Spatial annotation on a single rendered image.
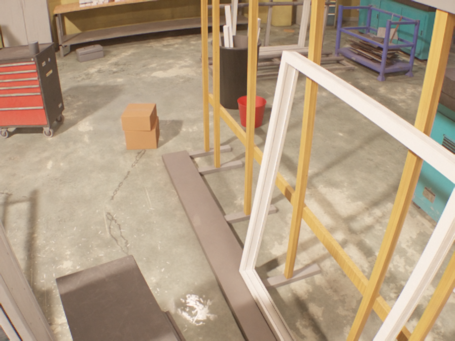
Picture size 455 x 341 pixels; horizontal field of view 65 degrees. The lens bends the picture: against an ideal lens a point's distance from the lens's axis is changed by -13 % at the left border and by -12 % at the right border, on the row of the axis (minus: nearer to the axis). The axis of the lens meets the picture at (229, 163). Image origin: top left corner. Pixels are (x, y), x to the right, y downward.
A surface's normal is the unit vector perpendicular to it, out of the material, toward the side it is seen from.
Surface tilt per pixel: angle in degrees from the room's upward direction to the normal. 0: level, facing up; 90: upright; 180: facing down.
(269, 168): 90
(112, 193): 0
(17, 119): 90
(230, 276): 0
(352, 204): 0
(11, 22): 90
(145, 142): 90
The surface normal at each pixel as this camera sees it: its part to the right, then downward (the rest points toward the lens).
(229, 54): -0.22, 0.58
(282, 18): 0.35, 0.51
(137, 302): 0.00, -0.84
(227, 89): -0.48, 0.52
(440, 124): -0.94, 0.18
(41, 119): -0.01, 0.54
